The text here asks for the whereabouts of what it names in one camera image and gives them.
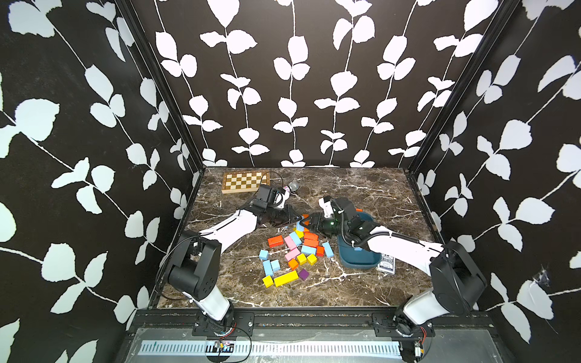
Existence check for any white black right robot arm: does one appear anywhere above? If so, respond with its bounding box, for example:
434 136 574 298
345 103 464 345
300 212 487 337

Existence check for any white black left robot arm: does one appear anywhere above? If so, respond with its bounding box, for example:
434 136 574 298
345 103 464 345
163 205 302 325

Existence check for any red block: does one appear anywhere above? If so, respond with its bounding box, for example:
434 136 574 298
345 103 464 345
304 231 319 240
267 235 284 248
304 239 319 248

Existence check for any light blue angled block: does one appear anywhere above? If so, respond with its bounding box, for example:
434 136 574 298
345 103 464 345
290 232 303 246

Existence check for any red block left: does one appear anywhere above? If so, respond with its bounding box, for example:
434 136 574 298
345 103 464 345
267 235 284 248

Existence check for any pink block upper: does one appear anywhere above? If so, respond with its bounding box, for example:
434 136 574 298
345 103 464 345
284 236 297 250

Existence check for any pink block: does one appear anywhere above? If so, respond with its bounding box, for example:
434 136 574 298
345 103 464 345
284 248 300 261
284 236 297 250

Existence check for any pink block lower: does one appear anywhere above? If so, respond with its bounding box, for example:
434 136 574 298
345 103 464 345
284 248 300 261

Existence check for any purple glitter microphone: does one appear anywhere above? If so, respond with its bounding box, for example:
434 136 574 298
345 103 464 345
284 180 300 194

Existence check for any dark teal plastic tray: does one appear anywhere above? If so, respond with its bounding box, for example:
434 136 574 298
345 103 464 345
337 212 382 270

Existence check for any orange cube lower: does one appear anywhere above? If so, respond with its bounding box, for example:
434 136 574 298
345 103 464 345
288 260 299 270

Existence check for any light blue cube beside long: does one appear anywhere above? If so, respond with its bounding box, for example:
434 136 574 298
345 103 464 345
271 260 281 272

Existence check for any purple cube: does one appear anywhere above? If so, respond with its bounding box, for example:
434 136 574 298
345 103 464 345
298 269 310 281

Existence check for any wooden chessboard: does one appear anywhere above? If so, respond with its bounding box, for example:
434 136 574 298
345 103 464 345
222 170 270 195

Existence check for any long yellow block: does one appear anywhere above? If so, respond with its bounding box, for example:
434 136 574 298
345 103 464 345
274 271 299 287

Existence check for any small yellow cube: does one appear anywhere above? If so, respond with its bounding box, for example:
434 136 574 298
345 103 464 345
263 275 274 288

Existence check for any playing card box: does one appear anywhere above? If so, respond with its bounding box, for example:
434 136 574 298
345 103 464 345
377 254 396 275

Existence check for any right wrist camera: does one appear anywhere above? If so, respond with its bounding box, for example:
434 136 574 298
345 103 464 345
319 196 359 220

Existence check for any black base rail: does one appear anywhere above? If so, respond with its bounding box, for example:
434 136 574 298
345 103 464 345
130 306 495 340

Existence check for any white slotted cable duct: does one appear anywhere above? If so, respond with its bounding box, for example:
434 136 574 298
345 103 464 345
137 340 401 358

